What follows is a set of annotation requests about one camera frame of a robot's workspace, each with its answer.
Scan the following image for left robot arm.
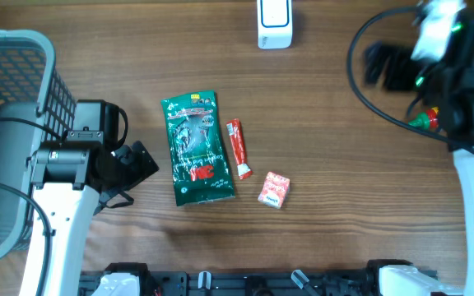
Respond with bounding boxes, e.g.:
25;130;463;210
20;100;159;295

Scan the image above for green 3M gloves package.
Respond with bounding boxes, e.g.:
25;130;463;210
161;90;235;206

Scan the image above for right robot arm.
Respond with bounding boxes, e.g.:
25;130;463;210
364;1;474;295

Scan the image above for small red tissue packet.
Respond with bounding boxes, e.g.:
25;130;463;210
258;172;290;209

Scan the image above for grey plastic shopping basket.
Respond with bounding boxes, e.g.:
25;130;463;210
0;30;76;259

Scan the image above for white barcode scanner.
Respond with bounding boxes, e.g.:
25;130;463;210
257;0;293;50

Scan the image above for red snack stick packet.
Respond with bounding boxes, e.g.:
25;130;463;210
226;118;253;180

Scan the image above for red sauce bottle green cap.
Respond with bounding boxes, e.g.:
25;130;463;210
408;107;439;131

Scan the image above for black left camera cable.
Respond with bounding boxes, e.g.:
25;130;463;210
0;117;63;296

